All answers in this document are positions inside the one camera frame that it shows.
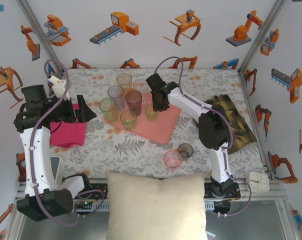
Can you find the small light green glass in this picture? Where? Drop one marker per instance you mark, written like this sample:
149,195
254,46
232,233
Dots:
151,115

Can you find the tall green plastic glass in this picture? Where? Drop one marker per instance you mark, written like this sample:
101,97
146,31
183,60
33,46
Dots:
108,111

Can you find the dark smoky plastic glass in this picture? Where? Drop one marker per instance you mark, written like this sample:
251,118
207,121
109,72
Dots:
133,102

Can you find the olive green plastic glass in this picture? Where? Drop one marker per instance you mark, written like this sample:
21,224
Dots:
128,121

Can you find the tall blue-grey plastic glass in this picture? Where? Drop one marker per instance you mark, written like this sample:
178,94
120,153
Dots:
116,96

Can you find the tall orange plastic glass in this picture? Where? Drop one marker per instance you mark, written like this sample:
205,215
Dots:
124,80

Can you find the short dark grey glass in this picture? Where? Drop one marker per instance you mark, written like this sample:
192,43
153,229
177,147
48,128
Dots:
186,151

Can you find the short pink plastic glass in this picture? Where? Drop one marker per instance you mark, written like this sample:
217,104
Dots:
173,161

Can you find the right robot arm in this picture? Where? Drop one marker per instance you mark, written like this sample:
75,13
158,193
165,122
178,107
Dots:
188,105

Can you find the salmon pink cloth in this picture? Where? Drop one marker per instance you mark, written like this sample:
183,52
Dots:
153,130

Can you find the magenta cloth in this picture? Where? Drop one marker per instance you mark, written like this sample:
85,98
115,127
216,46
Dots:
68,135

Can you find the floral tablecloth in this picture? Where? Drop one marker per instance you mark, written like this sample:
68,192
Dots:
141,160

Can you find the yellow black plaid cloth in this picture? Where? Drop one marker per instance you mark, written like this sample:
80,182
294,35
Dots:
238,117

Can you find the cream pillow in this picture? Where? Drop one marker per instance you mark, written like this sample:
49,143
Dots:
156,207

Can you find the white square clock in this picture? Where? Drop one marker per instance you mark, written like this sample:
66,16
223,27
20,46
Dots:
257,181

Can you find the white plastic strip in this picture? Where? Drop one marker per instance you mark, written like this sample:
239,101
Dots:
211,234

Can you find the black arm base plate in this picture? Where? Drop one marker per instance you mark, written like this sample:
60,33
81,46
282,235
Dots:
207,192
101,191

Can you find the aluminium frame post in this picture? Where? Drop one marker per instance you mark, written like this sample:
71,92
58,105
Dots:
263,32
39,32

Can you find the aluminium side rail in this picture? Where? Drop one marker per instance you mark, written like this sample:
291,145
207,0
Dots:
249,100

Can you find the aluminium frame leg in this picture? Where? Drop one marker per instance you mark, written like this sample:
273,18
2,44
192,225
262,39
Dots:
13,227
287,220

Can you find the aluminium front rail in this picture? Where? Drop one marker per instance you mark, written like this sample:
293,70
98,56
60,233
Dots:
266,196

